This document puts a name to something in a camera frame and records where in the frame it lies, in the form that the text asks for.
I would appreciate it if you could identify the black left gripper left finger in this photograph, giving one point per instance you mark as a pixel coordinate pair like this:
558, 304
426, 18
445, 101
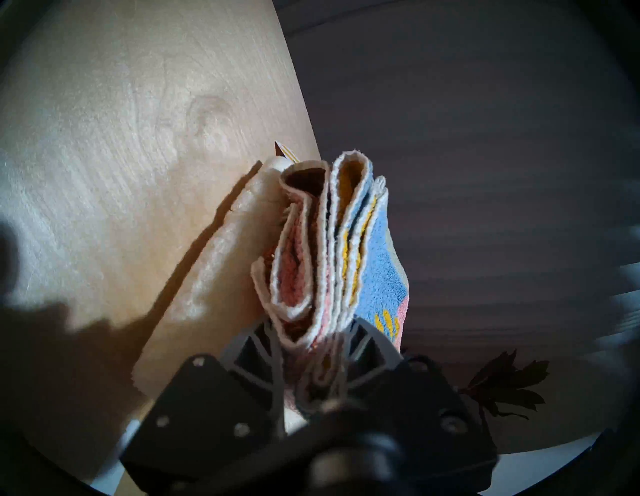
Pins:
210, 410

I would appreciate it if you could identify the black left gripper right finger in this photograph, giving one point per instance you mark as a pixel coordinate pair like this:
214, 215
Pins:
415, 415

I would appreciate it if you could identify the cream terry towel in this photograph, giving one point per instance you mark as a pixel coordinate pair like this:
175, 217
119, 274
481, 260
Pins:
220, 280

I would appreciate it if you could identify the pink blue sun-print towel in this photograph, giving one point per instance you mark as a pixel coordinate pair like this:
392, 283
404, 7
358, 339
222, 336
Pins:
340, 250

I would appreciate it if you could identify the tall dark leafy plant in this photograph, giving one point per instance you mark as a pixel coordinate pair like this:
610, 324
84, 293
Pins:
505, 387

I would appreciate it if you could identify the grey pleated curtain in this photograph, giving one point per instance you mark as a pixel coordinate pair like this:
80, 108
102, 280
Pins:
475, 175

